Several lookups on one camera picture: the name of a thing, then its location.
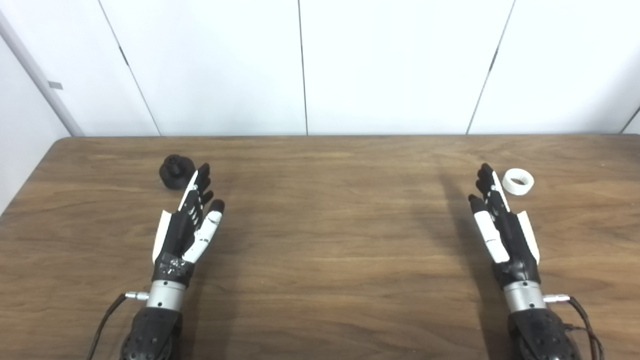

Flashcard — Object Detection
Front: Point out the white ring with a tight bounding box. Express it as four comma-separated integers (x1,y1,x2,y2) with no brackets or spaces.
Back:
501,168,535,196

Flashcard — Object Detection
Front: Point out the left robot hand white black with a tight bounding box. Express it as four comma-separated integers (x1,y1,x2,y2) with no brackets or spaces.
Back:
151,163,226,289

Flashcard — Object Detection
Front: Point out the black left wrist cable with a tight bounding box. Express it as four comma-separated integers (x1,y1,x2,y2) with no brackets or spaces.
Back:
87,291,151,360

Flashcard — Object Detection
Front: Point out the grey wall corner post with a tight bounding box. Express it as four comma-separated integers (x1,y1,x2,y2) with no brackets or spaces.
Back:
0,10,85,137

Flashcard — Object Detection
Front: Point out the round black part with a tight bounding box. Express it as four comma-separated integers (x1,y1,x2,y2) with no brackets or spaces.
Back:
159,155,197,190

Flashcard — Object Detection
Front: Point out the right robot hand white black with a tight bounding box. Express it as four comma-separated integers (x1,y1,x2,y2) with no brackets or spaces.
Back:
468,163,543,289

